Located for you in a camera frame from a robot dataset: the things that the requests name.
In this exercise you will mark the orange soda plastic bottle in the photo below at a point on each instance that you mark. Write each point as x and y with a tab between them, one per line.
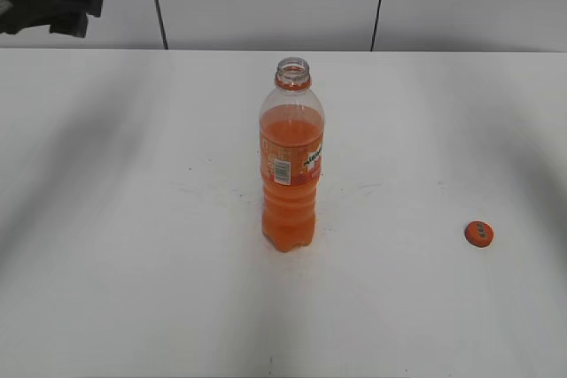
291	124

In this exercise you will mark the orange bottle cap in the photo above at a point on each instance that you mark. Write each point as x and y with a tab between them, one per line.
479	234

